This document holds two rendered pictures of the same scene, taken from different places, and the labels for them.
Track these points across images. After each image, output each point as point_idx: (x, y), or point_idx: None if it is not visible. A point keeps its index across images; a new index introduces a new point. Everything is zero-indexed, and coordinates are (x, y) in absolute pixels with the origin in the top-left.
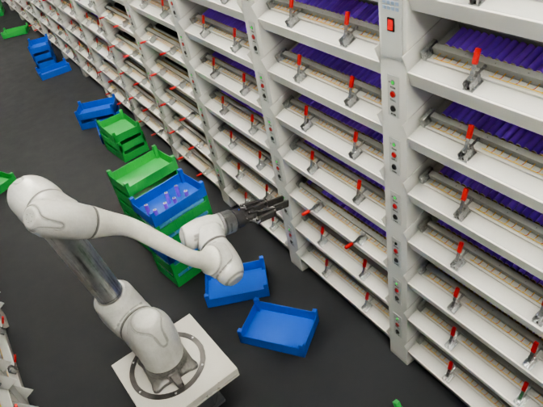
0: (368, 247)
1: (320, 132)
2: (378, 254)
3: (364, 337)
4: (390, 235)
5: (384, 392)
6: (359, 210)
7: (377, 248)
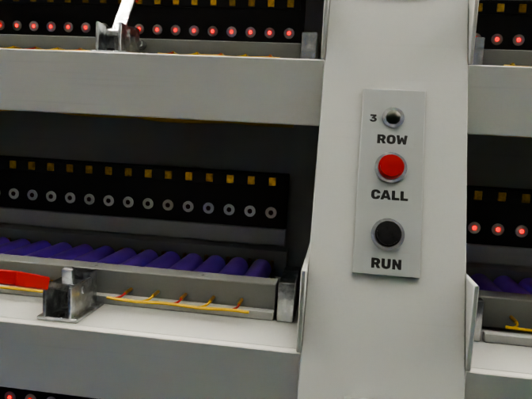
0: (127, 321)
1: None
2: (203, 330)
3: None
4: (354, 91)
5: None
6: (131, 69)
7: (179, 317)
